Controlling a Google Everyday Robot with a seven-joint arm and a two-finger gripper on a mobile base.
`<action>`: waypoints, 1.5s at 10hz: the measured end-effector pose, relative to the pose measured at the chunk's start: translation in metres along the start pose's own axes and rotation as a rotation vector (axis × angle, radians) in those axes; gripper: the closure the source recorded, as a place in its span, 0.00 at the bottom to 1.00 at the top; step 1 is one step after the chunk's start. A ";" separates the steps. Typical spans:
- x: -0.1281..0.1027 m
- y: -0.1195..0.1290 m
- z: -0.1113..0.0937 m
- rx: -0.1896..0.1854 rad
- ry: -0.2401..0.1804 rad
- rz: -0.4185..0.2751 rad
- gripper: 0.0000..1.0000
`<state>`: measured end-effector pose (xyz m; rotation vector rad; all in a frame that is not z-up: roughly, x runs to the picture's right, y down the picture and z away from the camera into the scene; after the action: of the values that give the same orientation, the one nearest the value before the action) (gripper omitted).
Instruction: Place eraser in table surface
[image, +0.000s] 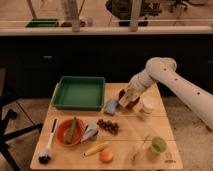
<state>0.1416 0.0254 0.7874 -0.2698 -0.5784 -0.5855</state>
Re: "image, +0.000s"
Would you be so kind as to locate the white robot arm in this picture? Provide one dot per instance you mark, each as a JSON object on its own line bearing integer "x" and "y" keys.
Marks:
{"x": 163, "y": 70}

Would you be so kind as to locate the white cylindrical container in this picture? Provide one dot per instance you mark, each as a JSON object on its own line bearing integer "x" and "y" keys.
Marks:
{"x": 148, "y": 105}

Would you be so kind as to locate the green plastic cup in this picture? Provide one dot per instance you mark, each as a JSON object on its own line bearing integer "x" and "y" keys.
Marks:
{"x": 158, "y": 146}

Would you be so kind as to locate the orange fruit toy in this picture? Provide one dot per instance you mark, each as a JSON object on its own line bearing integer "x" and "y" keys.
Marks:
{"x": 106, "y": 155}

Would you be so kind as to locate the black chair base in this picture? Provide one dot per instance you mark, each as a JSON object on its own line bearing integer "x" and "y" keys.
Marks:
{"x": 4, "y": 137}

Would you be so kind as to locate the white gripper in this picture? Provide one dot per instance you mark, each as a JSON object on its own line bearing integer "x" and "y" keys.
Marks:
{"x": 130, "y": 95}

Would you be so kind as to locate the green plastic tray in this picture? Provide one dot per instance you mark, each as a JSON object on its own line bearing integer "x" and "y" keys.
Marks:
{"x": 79, "y": 93}

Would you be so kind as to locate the dark machine in background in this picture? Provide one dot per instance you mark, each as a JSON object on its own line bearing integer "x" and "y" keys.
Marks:
{"x": 121, "y": 9}

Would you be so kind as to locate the dark brown bowl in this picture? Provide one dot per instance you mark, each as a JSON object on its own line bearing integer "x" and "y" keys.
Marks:
{"x": 130, "y": 104}

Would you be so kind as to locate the green cucumber toy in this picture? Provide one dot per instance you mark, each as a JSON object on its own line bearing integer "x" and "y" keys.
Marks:
{"x": 71, "y": 131}

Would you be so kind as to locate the green bin in background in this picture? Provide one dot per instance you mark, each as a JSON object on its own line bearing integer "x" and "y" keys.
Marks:
{"x": 39, "y": 23}

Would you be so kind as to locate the bunch of purple grapes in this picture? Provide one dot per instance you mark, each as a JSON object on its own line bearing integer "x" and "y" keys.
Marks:
{"x": 109, "y": 126}

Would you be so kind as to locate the orange plastic bowl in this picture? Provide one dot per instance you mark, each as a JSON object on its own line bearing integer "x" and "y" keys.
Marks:
{"x": 63, "y": 130}

